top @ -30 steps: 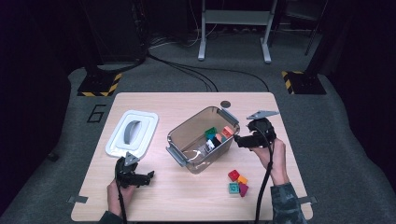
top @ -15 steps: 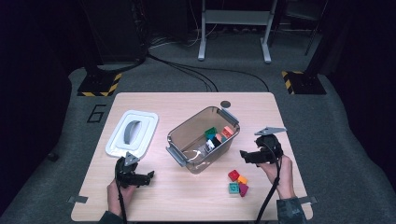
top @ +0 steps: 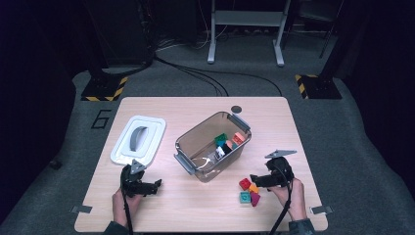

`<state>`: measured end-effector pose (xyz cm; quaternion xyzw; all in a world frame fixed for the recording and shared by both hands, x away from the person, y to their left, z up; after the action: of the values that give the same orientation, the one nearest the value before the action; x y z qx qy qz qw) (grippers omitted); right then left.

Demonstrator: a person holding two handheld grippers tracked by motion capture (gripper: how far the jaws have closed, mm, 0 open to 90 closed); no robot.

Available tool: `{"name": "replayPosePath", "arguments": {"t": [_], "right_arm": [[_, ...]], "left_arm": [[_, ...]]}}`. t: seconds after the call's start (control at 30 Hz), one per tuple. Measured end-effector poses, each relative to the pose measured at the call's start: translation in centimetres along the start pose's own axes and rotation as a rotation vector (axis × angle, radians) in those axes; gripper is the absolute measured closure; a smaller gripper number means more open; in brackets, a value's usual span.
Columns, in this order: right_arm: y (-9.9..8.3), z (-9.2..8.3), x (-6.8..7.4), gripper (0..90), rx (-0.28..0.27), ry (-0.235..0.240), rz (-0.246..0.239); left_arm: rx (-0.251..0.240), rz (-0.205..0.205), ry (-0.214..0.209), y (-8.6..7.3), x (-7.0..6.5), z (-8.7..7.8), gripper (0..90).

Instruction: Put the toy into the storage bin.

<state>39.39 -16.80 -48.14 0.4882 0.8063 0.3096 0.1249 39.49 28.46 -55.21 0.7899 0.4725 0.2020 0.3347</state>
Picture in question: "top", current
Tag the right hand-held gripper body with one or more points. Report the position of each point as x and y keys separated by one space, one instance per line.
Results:
x=280 y=173

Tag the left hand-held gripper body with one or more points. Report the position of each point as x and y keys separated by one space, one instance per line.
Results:
x=133 y=182

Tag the orange building block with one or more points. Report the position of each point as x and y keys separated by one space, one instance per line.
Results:
x=254 y=189

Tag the magenta building block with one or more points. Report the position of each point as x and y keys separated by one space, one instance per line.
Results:
x=254 y=199

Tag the red building block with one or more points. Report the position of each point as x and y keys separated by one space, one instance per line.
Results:
x=244 y=183

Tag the teal building block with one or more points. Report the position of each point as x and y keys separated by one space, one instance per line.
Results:
x=245 y=197

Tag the black building block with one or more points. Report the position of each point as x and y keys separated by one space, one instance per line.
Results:
x=226 y=149

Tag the white toy car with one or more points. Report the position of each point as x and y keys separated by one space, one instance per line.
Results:
x=219 y=152

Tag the blue building block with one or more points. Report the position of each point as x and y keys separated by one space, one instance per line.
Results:
x=221 y=143

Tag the green building block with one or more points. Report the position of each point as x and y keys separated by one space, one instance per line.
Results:
x=221 y=138

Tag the transparent grey storage box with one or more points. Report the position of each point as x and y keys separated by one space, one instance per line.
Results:
x=199 y=143

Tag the person's left hand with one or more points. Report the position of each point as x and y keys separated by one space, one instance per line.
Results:
x=122 y=209

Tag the person's right hand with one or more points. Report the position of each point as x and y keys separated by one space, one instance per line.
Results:
x=297 y=202

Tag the dark round table grommet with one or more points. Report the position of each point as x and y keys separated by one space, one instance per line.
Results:
x=236 y=108

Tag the black yellow striped stand base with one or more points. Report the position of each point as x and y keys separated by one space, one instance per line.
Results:
x=104 y=88
x=321 y=88

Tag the black equipment cabinet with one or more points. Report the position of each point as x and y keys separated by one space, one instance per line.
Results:
x=120 y=32

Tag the white metal stand frame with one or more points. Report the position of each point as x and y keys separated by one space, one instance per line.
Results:
x=248 y=18

